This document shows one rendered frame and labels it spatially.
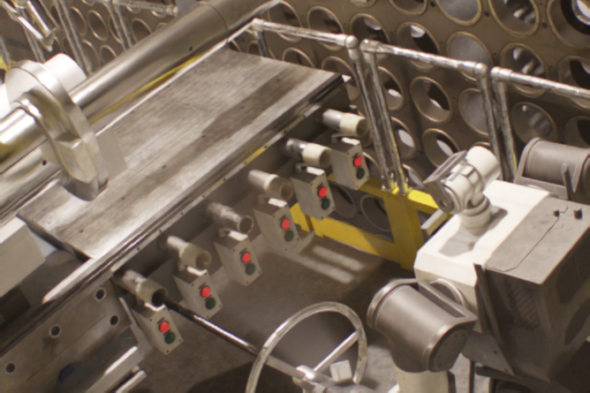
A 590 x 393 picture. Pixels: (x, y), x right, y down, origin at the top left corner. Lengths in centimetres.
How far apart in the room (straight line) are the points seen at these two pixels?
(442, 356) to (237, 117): 173
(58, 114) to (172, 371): 170
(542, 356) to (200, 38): 127
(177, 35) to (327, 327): 154
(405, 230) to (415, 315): 205
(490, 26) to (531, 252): 240
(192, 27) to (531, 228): 117
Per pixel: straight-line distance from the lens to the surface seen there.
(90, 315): 268
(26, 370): 263
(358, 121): 290
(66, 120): 210
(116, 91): 227
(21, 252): 243
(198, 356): 362
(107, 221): 280
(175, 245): 266
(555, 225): 155
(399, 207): 344
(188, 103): 323
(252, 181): 281
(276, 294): 375
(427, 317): 146
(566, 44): 365
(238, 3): 247
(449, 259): 155
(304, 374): 213
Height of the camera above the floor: 239
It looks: 33 degrees down
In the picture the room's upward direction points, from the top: 18 degrees counter-clockwise
